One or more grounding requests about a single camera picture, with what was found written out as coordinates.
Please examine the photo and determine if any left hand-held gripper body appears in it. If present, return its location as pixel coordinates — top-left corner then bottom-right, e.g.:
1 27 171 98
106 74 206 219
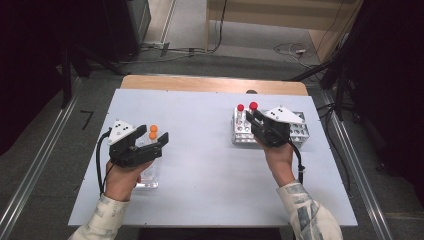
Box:
107 119 164 168

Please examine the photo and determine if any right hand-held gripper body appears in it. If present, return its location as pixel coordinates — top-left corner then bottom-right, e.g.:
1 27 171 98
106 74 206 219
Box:
251 105 306 148

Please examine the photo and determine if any metal test tube rack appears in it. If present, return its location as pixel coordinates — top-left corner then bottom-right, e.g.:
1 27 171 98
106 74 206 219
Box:
231 108 311 150

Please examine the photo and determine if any clear plastic tube rack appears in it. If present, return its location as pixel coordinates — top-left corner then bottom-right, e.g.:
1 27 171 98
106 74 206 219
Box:
134 129 165 190

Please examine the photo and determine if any person's left hand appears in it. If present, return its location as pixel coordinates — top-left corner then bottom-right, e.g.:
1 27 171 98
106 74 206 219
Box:
104 159 154 202

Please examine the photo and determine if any person's right hand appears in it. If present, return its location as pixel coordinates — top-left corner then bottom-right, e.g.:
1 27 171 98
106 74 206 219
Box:
256 139 297 188

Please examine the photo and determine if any black metal stand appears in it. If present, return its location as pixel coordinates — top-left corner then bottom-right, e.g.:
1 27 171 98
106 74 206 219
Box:
59 43 129 109
289 58 355 122

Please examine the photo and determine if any light wooden cabinet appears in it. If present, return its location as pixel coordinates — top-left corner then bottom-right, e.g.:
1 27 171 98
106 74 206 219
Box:
205 0 364 63

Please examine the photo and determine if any dark cabinet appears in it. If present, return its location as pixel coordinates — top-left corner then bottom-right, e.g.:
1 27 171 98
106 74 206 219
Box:
99 0 152 63

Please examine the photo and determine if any left hand-held gripper black cable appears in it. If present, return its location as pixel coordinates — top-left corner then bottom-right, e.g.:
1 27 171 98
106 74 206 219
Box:
95 129 116 197

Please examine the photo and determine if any hand-held gripper black cable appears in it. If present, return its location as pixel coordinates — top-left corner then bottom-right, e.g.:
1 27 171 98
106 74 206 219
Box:
287 140 306 185
95 129 116 197

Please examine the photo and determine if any right hand-held gripper black cable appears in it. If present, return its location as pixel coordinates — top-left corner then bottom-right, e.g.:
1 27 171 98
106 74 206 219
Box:
287 140 306 185

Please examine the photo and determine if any black floor cable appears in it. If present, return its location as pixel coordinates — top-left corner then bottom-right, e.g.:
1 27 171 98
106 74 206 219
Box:
316 102 353 193

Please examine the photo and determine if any white coiled floor cable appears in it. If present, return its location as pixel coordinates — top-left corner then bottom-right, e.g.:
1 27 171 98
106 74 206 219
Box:
273 41 322 69

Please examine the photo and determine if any metal floor rail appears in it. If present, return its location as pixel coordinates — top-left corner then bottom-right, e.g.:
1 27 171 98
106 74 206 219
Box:
0 78 83 240
319 89 395 240

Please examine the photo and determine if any black hanging cable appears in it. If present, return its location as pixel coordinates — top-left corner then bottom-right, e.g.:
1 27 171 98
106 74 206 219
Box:
211 0 229 53

